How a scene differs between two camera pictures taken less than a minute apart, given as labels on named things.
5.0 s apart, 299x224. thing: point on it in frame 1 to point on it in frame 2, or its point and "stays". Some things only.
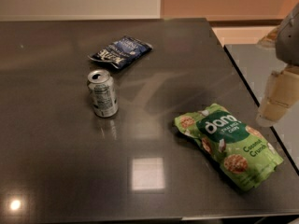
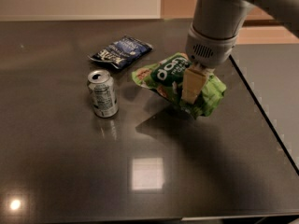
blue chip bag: [122, 51] stays
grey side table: [255, 63] stays
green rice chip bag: [245, 156] to [166, 76]
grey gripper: [289, 37] to [209, 50]
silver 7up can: [104, 93] stays
